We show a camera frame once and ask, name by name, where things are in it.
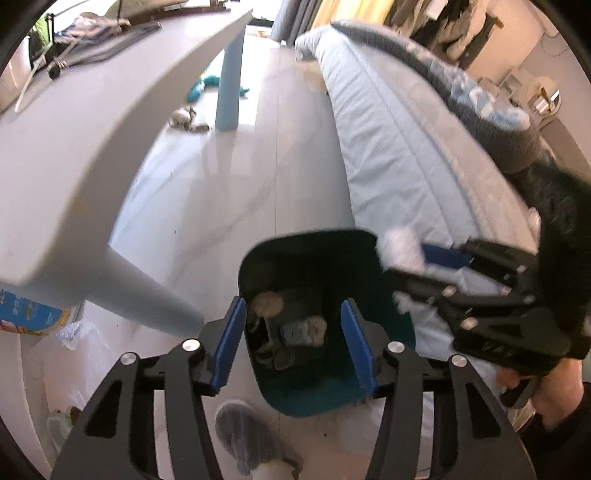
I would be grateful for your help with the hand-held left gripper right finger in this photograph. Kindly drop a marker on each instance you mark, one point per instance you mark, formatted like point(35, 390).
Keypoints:
point(358, 346)

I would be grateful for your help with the white stick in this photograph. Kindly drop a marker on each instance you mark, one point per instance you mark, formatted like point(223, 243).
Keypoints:
point(27, 83)

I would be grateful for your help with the hanging clothes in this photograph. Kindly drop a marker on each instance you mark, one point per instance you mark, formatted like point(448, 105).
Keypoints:
point(452, 27)

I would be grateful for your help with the teal toy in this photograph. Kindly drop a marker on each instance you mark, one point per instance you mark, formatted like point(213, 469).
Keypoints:
point(207, 85)

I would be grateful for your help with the person's right hand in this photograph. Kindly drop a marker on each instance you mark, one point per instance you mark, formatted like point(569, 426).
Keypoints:
point(561, 392)

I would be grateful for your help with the grey headboard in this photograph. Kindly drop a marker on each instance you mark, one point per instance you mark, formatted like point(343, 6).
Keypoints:
point(568, 134)

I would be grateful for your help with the black fuzzy garment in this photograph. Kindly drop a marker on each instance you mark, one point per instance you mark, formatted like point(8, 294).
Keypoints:
point(561, 221)

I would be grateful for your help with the brown tape roll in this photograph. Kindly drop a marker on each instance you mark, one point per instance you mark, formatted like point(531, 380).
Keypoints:
point(267, 304)

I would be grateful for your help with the person's grey slipper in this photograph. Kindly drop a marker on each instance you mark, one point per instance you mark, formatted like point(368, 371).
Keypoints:
point(244, 438)

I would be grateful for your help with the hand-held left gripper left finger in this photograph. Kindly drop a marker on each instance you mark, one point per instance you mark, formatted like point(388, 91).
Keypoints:
point(228, 344)

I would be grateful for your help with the clear plastic bag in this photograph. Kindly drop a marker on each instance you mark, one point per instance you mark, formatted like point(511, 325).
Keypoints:
point(76, 334)

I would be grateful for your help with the grey curtain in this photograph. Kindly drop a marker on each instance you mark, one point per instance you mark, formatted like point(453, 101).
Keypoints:
point(291, 18)

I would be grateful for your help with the blue printed bag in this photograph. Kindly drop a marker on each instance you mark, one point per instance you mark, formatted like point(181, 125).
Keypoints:
point(27, 314)

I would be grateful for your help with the bed mattress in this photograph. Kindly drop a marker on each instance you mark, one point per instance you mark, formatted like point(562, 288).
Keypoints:
point(415, 152)

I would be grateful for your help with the grey fluffy blanket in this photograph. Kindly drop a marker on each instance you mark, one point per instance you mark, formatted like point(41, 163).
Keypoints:
point(521, 143)

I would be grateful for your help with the light blue table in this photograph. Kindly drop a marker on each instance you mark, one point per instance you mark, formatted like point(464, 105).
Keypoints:
point(69, 138)

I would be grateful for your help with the green item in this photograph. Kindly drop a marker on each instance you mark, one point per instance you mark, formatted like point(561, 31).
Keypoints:
point(44, 27)

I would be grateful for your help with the white tissue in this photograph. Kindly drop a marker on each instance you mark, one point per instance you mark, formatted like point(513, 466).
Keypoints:
point(399, 249)

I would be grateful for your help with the dark teal trash bin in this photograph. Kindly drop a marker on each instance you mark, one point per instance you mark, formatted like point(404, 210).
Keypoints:
point(295, 249)

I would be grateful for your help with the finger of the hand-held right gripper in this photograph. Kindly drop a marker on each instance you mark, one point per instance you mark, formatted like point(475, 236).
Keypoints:
point(443, 256)
point(425, 288)

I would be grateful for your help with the blue tissue packet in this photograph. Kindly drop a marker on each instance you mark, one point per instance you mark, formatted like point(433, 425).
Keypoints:
point(300, 333)

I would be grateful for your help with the yellow curtain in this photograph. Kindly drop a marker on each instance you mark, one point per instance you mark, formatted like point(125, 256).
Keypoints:
point(328, 11)

